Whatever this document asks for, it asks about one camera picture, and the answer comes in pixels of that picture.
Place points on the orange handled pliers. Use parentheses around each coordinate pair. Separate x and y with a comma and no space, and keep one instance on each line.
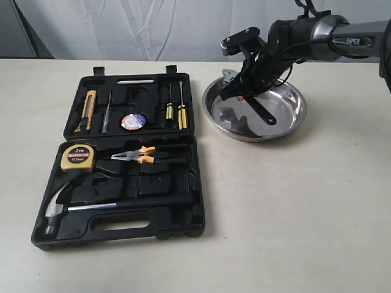
(149,155)

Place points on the white backdrop curtain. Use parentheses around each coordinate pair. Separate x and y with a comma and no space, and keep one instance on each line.
(132,30)

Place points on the yellow utility knife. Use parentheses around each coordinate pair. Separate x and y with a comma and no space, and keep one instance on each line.
(87,112)

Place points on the black plastic tool case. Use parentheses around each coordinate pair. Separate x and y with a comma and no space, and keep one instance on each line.
(128,167)

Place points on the black electrical tape roll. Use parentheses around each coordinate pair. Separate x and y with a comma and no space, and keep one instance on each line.
(133,122)

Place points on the round stainless steel tray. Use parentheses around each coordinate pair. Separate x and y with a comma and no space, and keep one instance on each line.
(238,120)

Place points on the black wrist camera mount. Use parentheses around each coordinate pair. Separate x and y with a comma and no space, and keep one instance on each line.
(249,39)

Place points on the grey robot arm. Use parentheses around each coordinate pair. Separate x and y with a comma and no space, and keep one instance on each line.
(324,38)

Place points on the yellow black screwdriver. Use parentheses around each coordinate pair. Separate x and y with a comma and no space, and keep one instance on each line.
(182,113)
(169,106)

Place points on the yellow black screwdriver right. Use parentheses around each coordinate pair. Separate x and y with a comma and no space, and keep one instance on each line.
(182,113)

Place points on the clear tester screwdriver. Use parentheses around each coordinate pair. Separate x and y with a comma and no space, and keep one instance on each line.
(105,123)

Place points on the yellow black screwdriver left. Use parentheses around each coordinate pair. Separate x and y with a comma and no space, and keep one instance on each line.
(169,106)

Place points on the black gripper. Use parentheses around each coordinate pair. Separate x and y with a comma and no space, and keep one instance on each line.
(260,71)

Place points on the steel claw hammer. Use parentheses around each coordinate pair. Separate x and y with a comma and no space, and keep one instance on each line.
(54,209)

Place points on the yellow measuring tape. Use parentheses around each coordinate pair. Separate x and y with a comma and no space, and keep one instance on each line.
(78,157)

